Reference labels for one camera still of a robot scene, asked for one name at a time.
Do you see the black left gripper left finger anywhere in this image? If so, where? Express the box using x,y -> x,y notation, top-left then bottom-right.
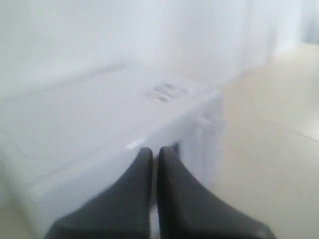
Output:
46,148 -> 153,239

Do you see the warning label sticker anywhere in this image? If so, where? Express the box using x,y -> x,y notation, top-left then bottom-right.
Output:
140,82 -> 191,105

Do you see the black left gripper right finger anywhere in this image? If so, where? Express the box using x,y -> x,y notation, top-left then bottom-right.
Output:
157,147 -> 274,239

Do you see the white microwave oven body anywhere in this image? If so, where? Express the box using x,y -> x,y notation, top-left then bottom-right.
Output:
0,64 -> 224,235

